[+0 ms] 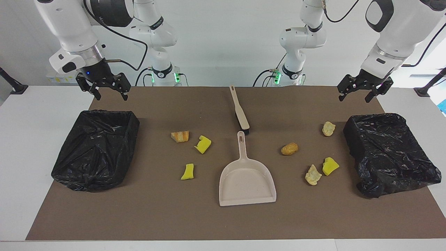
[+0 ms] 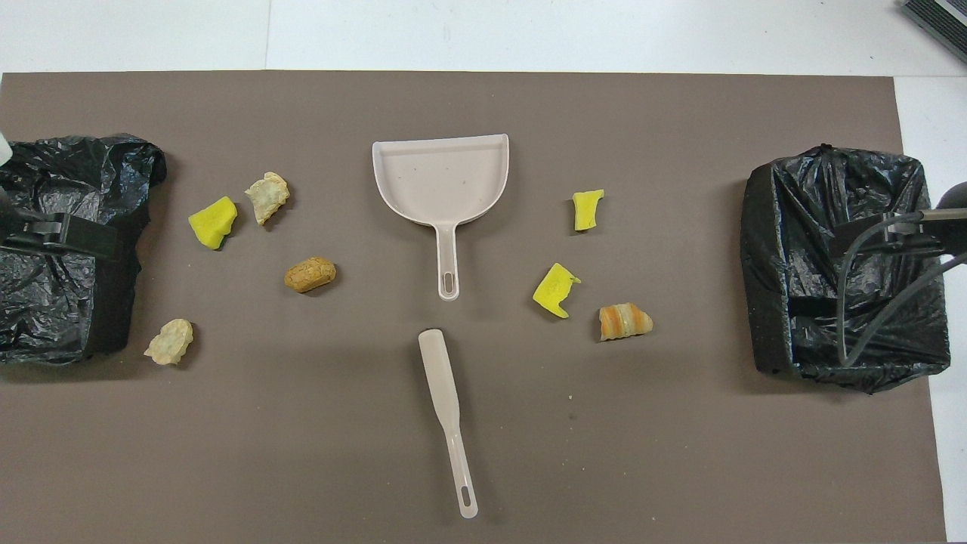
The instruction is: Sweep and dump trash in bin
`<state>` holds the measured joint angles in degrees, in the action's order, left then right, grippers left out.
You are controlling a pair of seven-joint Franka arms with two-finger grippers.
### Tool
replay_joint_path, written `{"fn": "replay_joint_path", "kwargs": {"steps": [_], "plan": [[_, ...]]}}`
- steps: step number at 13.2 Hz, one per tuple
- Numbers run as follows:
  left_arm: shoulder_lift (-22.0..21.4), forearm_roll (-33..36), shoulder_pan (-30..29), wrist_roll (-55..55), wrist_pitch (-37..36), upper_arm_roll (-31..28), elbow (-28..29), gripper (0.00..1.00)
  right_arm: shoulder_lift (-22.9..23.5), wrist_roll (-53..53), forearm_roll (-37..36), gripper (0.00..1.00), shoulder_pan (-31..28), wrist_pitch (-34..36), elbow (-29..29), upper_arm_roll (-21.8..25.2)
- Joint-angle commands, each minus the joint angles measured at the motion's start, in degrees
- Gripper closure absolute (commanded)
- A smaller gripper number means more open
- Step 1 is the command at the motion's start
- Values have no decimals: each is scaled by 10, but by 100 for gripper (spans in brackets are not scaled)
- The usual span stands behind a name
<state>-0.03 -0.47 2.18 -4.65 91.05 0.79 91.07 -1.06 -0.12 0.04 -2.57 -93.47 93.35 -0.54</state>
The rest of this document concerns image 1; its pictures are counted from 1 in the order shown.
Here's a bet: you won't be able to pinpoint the pale flaky pastry piece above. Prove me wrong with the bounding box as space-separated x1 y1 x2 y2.
322 121 336 137
305 164 322 186

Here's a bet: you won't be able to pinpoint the yellow sponge piece green backing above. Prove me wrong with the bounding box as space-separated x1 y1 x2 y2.
322 157 340 176

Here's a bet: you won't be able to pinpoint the brown bread bun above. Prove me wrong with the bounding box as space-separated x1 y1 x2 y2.
281 142 299 156

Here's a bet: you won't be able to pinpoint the notched yellow sponge piece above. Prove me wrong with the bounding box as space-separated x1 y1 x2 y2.
194 135 212 154

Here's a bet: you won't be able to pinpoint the beige hand brush black bristles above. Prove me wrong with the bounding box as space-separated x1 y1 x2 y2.
229 85 251 136

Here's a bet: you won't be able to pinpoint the beige plastic dustpan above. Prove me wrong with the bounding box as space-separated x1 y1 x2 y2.
219 131 277 207

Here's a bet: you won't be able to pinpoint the black bag lined bin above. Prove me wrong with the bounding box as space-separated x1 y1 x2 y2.
51 110 140 192
343 113 442 199

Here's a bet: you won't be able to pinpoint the white cardboard boxes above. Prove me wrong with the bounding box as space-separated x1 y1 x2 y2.
46 71 79 84

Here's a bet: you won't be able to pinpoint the black clamp stand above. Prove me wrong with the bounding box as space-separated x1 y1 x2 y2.
414 68 446 97
0 67 28 94

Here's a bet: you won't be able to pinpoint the orange striped croissant piece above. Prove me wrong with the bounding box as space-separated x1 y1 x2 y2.
171 131 190 143

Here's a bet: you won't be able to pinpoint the small yellow sponge piece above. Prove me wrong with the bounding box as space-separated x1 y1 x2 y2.
180 163 194 180

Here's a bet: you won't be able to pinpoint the brown table mat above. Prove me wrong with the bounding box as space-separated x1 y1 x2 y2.
25 86 446 241

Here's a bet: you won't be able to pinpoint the black base cable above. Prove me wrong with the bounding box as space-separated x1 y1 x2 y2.
135 67 154 86
253 52 288 87

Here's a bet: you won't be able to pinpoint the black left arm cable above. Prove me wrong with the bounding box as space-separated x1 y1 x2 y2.
322 0 446 67

